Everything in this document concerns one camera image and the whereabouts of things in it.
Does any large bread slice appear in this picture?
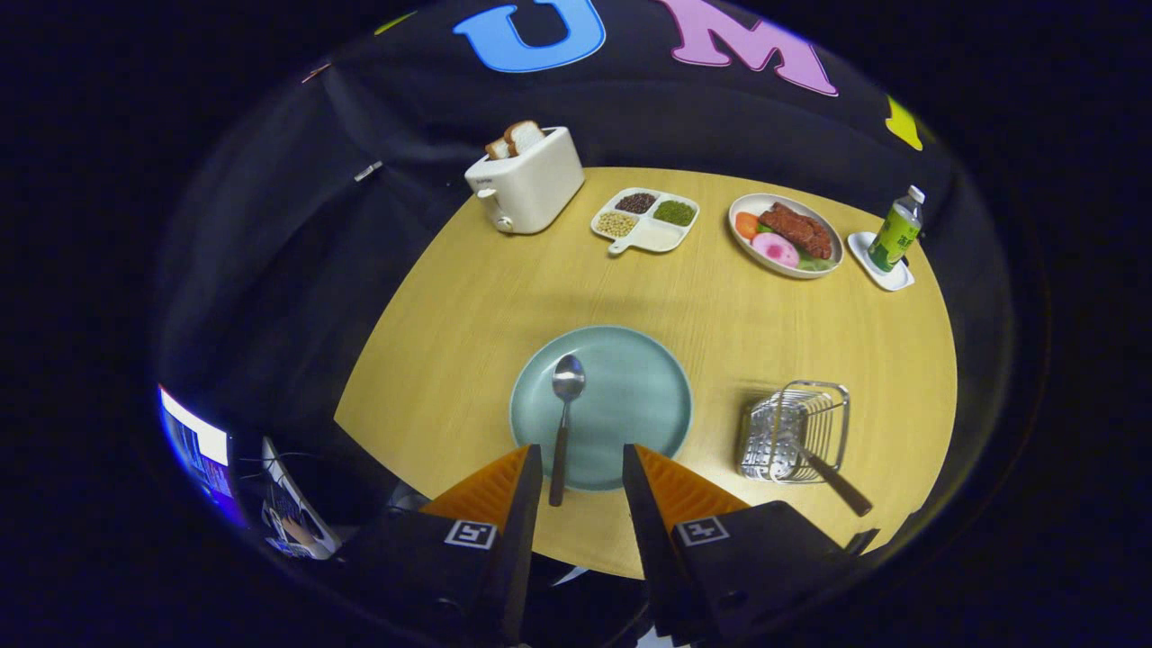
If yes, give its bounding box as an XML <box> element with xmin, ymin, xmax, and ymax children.
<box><xmin>503</xmin><ymin>120</ymin><xmax>546</xmax><ymax>156</ymax></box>

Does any teal round plate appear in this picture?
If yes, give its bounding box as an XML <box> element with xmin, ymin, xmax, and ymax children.
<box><xmin>509</xmin><ymin>325</ymin><xmax>694</xmax><ymax>492</ymax></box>

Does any white plate of food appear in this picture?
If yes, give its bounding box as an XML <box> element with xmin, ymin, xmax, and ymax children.
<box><xmin>727</xmin><ymin>193</ymin><xmax>845</xmax><ymax>280</ymax></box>

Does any brown meat piece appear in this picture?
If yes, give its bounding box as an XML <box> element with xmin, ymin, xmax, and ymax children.
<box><xmin>759</xmin><ymin>202</ymin><xmax>833</xmax><ymax>260</ymax></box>

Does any pink round food slice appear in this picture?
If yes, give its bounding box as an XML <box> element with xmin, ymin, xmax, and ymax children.
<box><xmin>751</xmin><ymin>232</ymin><xmax>800</xmax><ymax>269</ymax></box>

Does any green label plastic bottle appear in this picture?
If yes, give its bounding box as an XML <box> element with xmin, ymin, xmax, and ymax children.
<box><xmin>868</xmin><ymin>185</ymin><xmax>926</xmax><ymax>273</ymax></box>

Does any black backdrop cloth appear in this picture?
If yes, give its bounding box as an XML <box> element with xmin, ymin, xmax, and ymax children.
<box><xmin>153</xmin><ymin>0</ymin><xmax>1013</xmax><ymax>541</ymax></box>

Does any metal wire basket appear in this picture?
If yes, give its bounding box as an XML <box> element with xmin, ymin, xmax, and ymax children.
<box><xmin>736</xmin><ymin>380</ymin><xmax>851</xmax><ymax>485</ymax></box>

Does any white toaster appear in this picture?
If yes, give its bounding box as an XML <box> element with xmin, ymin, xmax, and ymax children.
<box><xmin>464</xmin><ymin>126</ymin><xmax>586</xmax><ymax>236</ymax></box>

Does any white square coaster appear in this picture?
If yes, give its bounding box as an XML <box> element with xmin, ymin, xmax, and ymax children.
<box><xmin>847</xmin><ymin>231</ymin><xmax>915</xmax><ymax>293</ymax></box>

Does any white sectioned tray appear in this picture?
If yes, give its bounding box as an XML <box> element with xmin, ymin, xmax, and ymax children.
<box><xmin>590</xmin><ymin>187</ymin><xmax>701</xmax><ymax>257</ymax></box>

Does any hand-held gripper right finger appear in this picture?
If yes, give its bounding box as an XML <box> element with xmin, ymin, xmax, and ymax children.
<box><xmin>622</xmin><ymin>443</ymin><xmax>880</xmax><ymax>647</ymax></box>

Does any dark handled metal utensil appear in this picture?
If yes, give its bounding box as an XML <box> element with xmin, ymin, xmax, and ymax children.
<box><xmin>774</xmin><ymin>423</ymin><xmax>874</xmax><ymax>518</ymax></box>

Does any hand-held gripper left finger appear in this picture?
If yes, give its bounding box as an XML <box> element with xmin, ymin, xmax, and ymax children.
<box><xmin>335</xmin><ymin>444</ymin><xmax>545</xmax><ymax>648</ymax></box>

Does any computer monitor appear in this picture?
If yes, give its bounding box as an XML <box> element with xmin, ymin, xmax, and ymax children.
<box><xmin>158</xmin><ymin>385</ymin><xmax>237</xmax><ymax>527</ymax></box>

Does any metal spoon dark handle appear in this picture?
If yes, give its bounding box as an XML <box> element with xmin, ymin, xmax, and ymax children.
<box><xmin>549</xmin><ymin>354</ymin><xmax>587</xmax><ymax>508</ymax></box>

